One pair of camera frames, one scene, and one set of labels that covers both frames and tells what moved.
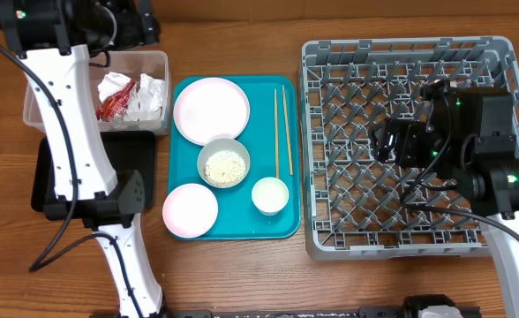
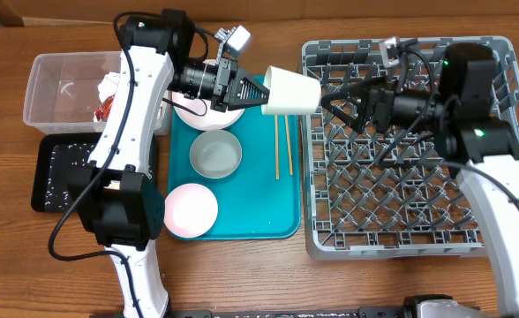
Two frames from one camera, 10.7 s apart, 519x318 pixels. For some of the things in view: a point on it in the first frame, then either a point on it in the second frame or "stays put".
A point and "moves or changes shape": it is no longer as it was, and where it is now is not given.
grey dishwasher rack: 354,208 stays put
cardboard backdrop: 172,11 stays put
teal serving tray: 272,139 stays put
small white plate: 190,210 stays put
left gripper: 132,13 → 229,67
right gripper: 392,144 → 372,108
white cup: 270,195 → 290,93
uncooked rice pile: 225,168 moves or changes shape
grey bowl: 223,162 moves or changes shape
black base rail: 467,313 stays put
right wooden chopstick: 287,132 stays put
